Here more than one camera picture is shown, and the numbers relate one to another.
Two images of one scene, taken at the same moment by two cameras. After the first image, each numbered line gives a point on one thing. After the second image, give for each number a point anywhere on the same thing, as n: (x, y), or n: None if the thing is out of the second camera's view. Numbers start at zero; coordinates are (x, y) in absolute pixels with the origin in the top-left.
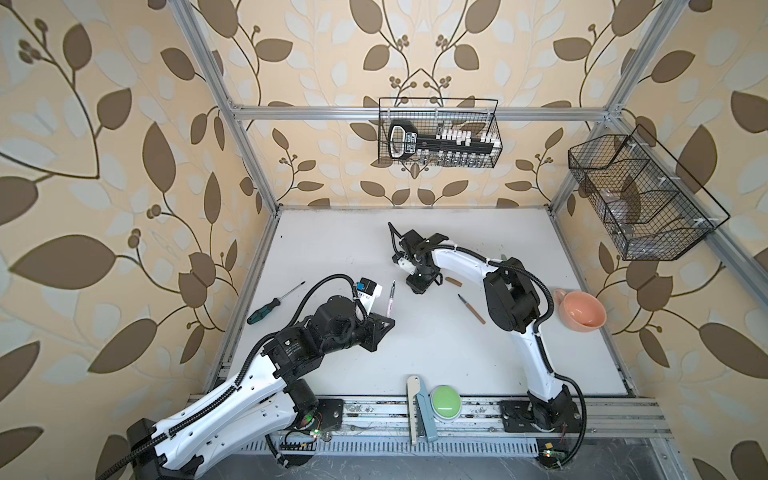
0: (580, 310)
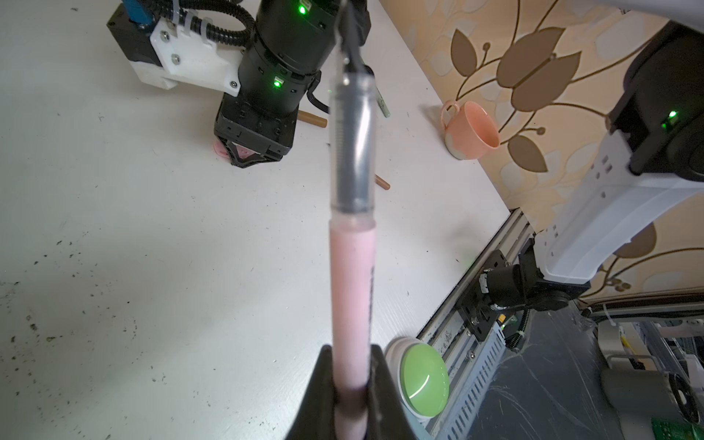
0: (470, 132)
